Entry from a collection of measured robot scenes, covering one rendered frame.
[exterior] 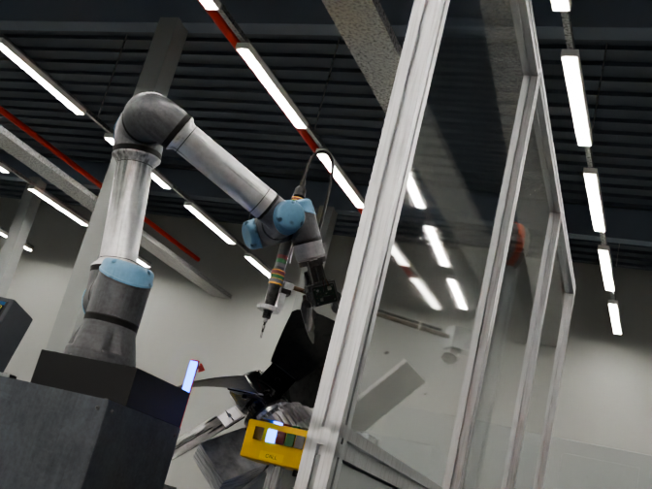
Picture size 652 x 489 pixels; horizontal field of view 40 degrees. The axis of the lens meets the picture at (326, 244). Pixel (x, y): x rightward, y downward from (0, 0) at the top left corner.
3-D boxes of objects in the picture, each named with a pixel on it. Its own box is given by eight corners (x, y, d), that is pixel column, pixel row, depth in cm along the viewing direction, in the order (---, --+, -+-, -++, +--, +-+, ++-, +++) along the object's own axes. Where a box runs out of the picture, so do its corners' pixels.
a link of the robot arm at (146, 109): (152, 67, 198) (318, 207, 207) (143, 84, 208) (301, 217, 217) (120, 103, 194) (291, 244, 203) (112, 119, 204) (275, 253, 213)
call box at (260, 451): (313, 481, 210) (324, 438, 213) (300, 476, 201) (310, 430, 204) (252, 468, 216) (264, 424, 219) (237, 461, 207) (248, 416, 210)
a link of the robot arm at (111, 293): (88, 309, 182) (108, 246, 186) (80, 316, 194) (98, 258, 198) (145, 325, 185) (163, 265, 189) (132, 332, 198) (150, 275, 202)
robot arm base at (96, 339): (113, 363, 177) (127, 316, 180) (48, 350, 182) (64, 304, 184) (145, 379, 191) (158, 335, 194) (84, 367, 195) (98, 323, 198)
